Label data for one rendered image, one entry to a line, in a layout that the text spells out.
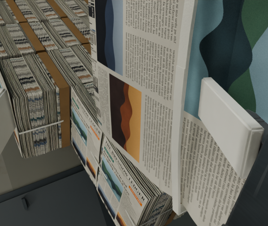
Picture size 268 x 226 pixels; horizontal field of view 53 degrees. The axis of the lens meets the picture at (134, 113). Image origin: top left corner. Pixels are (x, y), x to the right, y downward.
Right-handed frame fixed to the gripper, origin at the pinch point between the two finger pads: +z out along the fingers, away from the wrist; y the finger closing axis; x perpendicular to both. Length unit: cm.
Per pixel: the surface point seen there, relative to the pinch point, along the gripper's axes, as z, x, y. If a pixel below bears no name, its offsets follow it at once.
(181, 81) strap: 2.2, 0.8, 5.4
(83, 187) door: 239, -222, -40
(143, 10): 9.0, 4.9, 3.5
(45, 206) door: 217, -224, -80
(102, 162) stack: 69, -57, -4
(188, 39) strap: 2.0, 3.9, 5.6
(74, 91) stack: 89, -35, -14
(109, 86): 14.9, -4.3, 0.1
